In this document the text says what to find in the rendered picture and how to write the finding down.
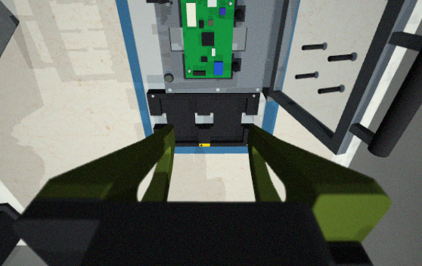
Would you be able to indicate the green circuit board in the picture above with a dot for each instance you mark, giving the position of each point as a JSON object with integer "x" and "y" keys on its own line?
{"x": 208, "y": 34}

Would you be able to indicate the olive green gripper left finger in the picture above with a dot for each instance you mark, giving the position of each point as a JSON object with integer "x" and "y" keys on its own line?
{"x": 117, "y": 175}

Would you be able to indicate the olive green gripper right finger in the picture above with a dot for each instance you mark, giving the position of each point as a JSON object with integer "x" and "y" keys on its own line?
{"x": 346, "y": 203}

